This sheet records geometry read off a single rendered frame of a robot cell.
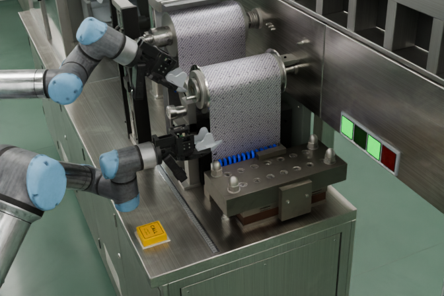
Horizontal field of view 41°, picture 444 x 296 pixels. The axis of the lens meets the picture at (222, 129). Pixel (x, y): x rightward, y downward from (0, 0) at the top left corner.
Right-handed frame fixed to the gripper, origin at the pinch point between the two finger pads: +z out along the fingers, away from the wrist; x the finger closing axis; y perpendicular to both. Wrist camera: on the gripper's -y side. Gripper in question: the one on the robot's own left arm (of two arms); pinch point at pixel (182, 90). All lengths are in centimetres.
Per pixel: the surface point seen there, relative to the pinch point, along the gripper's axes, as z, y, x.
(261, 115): 23.4, 6.7, -8.4
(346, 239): 58, -10, -34
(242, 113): 16.9, 4.0, -8.4
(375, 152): 33, 18, -45
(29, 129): 55, -117, 238
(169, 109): 0.2, -6.8, 0.4
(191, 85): 0.7, 3.1, -1.9
